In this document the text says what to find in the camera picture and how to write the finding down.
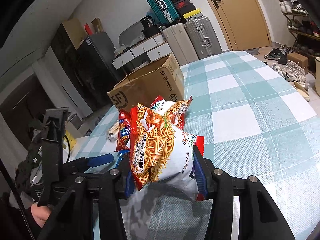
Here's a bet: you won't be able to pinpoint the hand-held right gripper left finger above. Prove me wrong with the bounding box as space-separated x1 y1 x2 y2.
37 167 137 240

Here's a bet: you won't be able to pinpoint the cream bread packet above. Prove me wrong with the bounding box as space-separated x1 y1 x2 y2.
106 122 120 140

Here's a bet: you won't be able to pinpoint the red chips packet blue label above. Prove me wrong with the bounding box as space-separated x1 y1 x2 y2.
115 110 133 152

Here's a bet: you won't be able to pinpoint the black yellow shoe box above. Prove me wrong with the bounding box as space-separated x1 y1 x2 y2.
181 9 202 20

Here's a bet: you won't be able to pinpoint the arched grey mirror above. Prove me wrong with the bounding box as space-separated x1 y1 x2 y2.
118 21 146 48

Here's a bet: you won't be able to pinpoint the teal suitcase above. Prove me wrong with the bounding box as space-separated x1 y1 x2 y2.
144 0 181 27

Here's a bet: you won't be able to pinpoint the shoe rack with shoes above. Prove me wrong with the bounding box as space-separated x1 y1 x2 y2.
270 0 320 55

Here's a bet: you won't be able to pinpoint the black storage bin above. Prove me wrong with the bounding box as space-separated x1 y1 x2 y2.
142 26 160 38

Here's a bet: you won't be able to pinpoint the white drawer dresser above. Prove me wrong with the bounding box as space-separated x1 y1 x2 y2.
112 34 170 71

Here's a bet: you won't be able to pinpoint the black bag white label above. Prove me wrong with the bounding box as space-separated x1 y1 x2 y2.
140 16 154 28

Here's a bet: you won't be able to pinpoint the wooden shoe rack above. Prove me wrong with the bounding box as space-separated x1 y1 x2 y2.
285 12 320 75

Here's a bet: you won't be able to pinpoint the tan cardboard sheet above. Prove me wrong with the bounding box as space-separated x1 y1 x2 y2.
62 17 87 48

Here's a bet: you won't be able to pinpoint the beige foam slipper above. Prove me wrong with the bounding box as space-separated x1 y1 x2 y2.
293 81 310 102

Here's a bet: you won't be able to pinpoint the dark grey fridge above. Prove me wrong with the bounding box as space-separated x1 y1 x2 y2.
76 32 125 110

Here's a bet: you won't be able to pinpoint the yellow bag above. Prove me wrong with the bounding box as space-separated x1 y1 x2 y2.
62 130 78 153

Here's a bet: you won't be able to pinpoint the red black shoe box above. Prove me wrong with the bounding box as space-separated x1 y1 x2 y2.
174 0 195 8

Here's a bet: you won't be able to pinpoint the dark tall cabinet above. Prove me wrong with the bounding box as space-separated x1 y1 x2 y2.
50 22 87 100

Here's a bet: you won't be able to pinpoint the clear plastic bag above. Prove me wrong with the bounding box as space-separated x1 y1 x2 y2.
114 44 130 56

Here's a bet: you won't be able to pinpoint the brown cardboard box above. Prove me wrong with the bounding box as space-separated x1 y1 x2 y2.
107 54 185 113

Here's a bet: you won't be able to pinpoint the tan wooden door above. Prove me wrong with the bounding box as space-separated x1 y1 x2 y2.
194 0 272 52

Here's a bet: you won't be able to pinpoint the scattered loose shoes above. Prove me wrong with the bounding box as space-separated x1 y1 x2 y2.
264 44 310 85

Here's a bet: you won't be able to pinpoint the beige suitcase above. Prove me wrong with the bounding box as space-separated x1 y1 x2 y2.
160 23 198 64

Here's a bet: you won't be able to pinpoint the silver suitcase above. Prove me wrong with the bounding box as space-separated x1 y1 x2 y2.
184 16 223 59

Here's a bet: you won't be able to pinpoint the brown paper bag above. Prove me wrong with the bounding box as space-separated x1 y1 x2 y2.
91 17 102 34

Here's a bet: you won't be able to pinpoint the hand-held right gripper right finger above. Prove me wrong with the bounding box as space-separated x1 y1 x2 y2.
192 145 297 240

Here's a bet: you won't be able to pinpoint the small cardboard box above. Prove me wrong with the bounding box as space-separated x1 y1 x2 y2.
287 52 309 68

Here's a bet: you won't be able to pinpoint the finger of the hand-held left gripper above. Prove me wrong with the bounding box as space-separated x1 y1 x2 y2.
72 154 114 172
114 150 130 170

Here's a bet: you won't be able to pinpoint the cream bucket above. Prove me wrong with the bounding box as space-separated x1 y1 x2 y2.
315 57 320 94

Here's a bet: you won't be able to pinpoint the fried noodle snack packet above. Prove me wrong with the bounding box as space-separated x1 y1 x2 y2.
129 95 205 202

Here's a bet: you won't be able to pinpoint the person's left hand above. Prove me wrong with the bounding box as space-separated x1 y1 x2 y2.
31 202 52 228

